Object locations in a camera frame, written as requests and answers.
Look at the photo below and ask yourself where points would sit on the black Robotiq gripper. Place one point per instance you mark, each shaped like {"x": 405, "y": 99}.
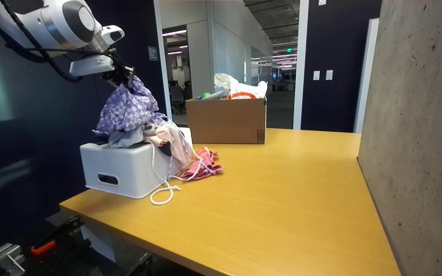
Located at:
{"x": 115, "y": 63}

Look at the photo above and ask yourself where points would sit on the purple patterned cloth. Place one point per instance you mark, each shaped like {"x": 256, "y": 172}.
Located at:
{"x": 128, "y": 109}

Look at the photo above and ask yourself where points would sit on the pink and orange cloth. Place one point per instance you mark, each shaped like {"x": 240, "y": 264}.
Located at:
{"x": 205, "y": 163}

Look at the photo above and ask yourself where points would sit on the pink and beige clothes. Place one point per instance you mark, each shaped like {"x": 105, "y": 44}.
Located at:
{"x": 161, "y": 192}

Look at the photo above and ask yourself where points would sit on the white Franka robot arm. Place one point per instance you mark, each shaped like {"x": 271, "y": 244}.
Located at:
{"x": 52, "y": 24}

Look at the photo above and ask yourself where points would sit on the white plastic storage container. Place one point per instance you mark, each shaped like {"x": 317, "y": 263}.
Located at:
{"x": 122, "y": 171}

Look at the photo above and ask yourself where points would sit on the green object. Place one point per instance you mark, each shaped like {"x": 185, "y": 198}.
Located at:
{"x": 205, "y": 96}

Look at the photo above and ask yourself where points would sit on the brown cardboard box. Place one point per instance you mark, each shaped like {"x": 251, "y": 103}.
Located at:
{"x": 225, "y": 122}

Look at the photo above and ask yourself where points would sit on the white plastic bag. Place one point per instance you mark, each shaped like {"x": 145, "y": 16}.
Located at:
{"x": 240, "y": 85}

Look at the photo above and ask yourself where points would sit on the white board panel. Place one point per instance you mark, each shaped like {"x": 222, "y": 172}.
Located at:
{"x": 366, "y": 77}

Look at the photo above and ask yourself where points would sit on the concrete pillar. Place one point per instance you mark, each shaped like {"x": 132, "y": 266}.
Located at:
{"x": 414, "y": 139}

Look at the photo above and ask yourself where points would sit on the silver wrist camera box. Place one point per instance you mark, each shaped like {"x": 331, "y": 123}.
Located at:
{"x": 92, "y": 65}

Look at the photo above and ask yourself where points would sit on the white light switch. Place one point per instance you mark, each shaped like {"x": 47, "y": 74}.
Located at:
{"x": 328, "y": 76}
{"x": 316, "y": 76}

